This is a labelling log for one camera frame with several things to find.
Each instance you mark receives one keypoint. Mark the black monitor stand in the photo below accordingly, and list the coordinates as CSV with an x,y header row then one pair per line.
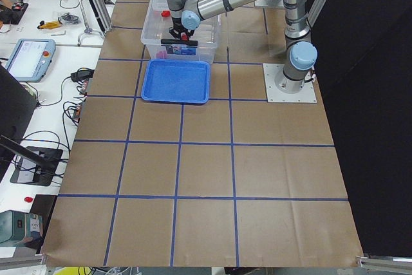
x,y
33,165

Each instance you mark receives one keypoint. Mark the teach pendant tablet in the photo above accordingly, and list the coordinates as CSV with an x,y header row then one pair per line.
x,y
30,59

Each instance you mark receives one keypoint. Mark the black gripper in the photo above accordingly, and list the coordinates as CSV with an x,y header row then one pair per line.
x,y
177,28

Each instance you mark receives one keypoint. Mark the red block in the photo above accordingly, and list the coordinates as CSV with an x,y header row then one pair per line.
x,y
165,13
184,35

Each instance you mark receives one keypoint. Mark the blue plastic tray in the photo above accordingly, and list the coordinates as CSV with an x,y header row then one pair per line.
x,y
176,81

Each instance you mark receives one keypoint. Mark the black box latch handle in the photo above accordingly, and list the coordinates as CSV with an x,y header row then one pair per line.
x,y
178,41

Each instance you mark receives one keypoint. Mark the green device box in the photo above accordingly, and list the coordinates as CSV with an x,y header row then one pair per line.
x,y
19,228

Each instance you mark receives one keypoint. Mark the red block in box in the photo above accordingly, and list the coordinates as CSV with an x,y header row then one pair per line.
x,y
165,13

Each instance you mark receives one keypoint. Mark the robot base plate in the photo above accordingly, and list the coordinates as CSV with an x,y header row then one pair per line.
x,y
279,89

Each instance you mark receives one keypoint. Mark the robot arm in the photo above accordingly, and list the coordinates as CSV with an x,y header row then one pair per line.
x,y
187,15

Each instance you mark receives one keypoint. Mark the black power adapter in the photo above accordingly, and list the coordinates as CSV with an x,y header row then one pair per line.
x,y
82,74

